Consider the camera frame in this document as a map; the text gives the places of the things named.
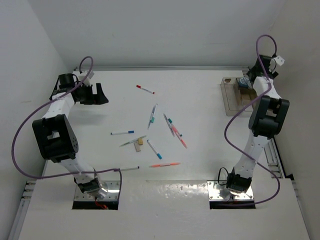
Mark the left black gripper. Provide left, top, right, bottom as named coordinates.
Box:
left=76, top=83, right=108, bottom=105

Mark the blue white tape roll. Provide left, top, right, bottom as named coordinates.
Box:
left=238, top=77, right=252, bottom=89

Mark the blue clear pen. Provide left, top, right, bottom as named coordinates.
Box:
left=147, top=103, right=158, bottom=129

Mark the green clear pen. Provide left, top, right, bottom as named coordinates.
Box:
left=119, top=135, right=147, bottom=147

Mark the pink highlighter pen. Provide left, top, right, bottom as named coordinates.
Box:
left=175, top=133, right=188, bottom=149

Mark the orange highlighter pen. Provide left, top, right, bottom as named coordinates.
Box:
left=149, top=162, right=181, bottom=168

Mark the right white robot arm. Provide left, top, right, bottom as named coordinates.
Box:
left=226, top=55, right=290, bottom=193

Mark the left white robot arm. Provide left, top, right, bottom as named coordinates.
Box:
left=32, top=72, right=109, bottom=200

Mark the clear acrylic organizer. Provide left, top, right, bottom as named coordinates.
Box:
left=220, top=77, right=257, bottom=117

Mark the red capped white marker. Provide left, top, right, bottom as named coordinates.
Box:
left=136, top=85, right=155, bottom=95

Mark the blue capped marker horizontal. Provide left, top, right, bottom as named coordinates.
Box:
left=110, top=130, right=135, bottom=136

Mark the teal capped marker left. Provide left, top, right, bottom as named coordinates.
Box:
left=149, top=104, right=158, bottom=123

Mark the teal capped marker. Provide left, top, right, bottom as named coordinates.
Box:
left=168, top=118, right=183, bottom=137
left=149, top=104, right=158, bottom=123

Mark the yellow eraser block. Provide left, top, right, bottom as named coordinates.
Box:
left=137, top=137, right=144, bottom=146

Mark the beige eraser stick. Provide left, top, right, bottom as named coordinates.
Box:
left=134, top=142, right=141, bottom=153

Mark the teal capped marker right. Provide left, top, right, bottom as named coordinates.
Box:
left=168, top=118, right=183, bottom=137

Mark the purple capped marker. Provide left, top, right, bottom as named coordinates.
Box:
left=113, top=166, right=140, bottom=172

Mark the blue capped marker diagonal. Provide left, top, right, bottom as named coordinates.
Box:
left=147, top=139, right=162, bottom=160

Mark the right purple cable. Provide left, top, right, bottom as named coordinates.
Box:
left=223, top=34, right=280, bottom=206

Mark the purple cable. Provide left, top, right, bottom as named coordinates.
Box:
left=223, top=34, right=280, bottom=206
left=11, top=55, right=123, bottom=195

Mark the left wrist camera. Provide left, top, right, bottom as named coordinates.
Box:
left=77, top=70, right=95, bottom=86

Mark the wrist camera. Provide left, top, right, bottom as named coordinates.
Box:
left=77, top=70, right=95, bottom=86
left=272, top=55, right=285, bottom=67

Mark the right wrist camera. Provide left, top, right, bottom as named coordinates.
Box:
left=272, top=55, right=285, bottom=67

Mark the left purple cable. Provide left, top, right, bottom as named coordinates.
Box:
left=11, top=55, right=123, bottom=195

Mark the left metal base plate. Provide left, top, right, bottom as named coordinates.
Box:
left=73, top=180, right=120, bottom=202

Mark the metal base plate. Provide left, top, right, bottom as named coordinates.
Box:
left=73, top=180, right=120, bottom=202
left=207, top=180, right=254, bottom=202

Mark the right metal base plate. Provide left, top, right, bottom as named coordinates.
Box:
left=207, top=180, right=254, bottom=202

